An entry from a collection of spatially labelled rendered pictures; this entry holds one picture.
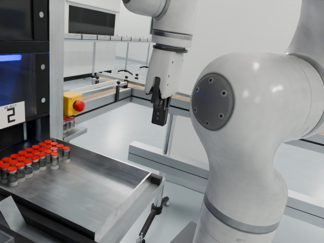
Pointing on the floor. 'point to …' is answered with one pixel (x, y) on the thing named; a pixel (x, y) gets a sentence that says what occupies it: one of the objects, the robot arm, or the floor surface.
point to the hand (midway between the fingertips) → (159, 115)
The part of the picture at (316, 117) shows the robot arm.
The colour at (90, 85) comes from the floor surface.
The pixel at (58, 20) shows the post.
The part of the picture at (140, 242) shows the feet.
